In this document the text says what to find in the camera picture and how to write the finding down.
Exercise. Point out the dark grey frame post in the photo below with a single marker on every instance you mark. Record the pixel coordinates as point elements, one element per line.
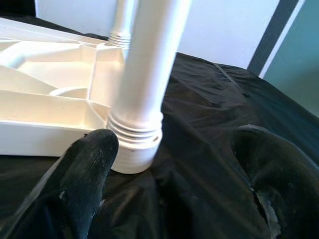
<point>274,35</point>

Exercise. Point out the white plastic table top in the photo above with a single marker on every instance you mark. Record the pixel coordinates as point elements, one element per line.
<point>49,104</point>

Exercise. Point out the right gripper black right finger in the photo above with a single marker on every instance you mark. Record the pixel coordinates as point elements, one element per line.
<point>286,186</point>

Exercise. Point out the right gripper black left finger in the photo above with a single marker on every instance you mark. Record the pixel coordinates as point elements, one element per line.
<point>74,179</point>

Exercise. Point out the white plastic table leg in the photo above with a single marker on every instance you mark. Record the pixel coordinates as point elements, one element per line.
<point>122,20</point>
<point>149,62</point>

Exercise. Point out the black plastic cover sheet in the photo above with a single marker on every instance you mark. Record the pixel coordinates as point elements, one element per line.
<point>211,112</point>

